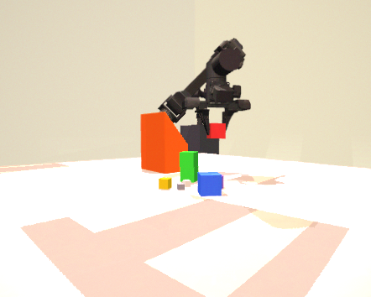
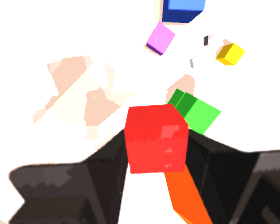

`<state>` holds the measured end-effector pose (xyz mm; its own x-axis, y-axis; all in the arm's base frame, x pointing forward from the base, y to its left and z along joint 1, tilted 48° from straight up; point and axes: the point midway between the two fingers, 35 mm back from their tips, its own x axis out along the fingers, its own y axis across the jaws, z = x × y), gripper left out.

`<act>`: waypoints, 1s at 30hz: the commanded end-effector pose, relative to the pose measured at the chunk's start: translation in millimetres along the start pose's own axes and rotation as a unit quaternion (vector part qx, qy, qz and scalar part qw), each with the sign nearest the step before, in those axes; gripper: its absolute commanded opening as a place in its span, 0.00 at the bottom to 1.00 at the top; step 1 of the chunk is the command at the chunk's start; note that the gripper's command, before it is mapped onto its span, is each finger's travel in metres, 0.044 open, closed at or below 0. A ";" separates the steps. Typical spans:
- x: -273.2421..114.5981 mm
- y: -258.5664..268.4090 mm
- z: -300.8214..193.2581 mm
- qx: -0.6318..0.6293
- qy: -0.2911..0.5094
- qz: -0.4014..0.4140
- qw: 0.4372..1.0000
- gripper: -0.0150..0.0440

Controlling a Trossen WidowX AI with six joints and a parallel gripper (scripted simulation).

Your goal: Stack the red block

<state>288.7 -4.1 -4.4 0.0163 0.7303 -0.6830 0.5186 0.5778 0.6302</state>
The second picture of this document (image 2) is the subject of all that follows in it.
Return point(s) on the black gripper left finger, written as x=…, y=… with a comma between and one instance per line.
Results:
x=101, y=177

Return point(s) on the green block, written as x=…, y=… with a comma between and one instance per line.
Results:
x=176, y=97
x=199, y=114

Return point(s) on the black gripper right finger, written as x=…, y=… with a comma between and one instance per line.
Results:
x=225, y=177

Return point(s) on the yellow cube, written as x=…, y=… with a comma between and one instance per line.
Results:
x=230, y=55

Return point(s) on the blue cube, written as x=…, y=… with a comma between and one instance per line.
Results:
x=182, y=11

